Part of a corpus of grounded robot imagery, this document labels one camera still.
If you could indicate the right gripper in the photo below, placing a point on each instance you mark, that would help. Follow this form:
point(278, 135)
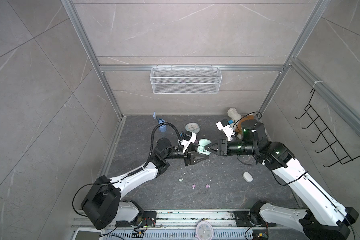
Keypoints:
point(222, 147)

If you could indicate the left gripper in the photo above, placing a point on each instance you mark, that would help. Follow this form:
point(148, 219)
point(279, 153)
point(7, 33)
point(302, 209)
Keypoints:
point(189, 156)

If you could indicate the white earbud case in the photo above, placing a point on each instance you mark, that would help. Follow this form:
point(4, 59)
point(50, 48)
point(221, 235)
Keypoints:
point(247, 177)

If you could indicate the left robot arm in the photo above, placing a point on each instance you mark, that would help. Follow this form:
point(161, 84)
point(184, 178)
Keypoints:
point(103, 203)

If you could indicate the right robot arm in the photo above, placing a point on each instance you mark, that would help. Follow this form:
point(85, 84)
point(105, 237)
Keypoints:
point(323, 218)

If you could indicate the white round bowl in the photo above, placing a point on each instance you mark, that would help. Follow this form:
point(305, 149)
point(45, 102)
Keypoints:
point(192, 127)

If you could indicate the white teddy bear brown shirt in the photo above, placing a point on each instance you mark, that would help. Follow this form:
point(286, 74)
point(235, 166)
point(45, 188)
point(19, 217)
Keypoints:
point(238, 119)

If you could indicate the white round clock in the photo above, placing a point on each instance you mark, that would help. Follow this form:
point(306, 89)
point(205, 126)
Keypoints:
point(204, 231)

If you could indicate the white tablet device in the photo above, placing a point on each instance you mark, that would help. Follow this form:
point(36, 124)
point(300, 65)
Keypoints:
point(84, 233)

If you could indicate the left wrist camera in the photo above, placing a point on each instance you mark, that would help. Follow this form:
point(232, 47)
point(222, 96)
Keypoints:
point(188, 138)

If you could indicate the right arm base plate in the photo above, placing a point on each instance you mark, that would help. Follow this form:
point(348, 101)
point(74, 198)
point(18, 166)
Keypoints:
point(248, 219)

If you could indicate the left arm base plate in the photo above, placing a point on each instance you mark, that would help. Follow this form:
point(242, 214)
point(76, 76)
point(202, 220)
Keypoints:
point(148, 218)

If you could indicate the white wire basket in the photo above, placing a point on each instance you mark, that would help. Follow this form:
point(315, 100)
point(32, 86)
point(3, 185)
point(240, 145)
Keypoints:
point(185, 80)

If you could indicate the black wall hook rack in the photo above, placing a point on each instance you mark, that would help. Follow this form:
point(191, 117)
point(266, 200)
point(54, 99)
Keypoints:
point(325, 134)

